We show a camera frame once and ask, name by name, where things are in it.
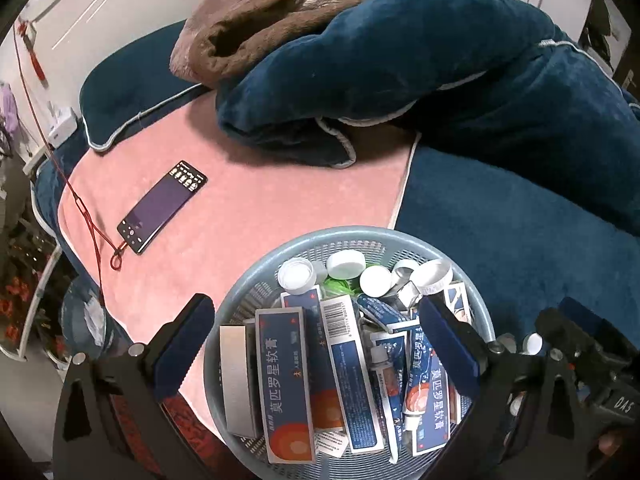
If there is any large white lid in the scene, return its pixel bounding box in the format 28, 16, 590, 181
277, 257, 317, 295

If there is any person right hand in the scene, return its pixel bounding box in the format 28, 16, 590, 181
598, 431, 625, 457

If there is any dark blue velvet blanket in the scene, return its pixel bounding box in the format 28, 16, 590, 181
396, 146, 639, 344

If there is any blue ointment box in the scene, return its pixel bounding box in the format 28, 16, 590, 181
255, 307, 316, 465

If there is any white cap small centre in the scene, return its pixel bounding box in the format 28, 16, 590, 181
410, 259, 454, 296

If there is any white barcode ointment box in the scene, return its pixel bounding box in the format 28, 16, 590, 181
320, 295, 384, 454

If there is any grey mesh basket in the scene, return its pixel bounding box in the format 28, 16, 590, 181
204, 226, 495, 479

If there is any black smartphone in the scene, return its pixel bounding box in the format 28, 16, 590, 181
117, 160, 208, 255

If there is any white cap far right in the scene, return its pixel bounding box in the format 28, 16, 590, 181
326, 249, 367, 280

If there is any folded dark blue quilt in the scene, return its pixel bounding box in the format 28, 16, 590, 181
216, 0, 639, 233

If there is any pile of clothes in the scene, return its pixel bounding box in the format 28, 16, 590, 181
578, 0, 625, 74

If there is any brown fleece blanket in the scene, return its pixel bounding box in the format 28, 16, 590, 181
169, 0, 363, 89

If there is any red charging cable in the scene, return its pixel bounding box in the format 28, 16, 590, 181
12, 16, 129, 306

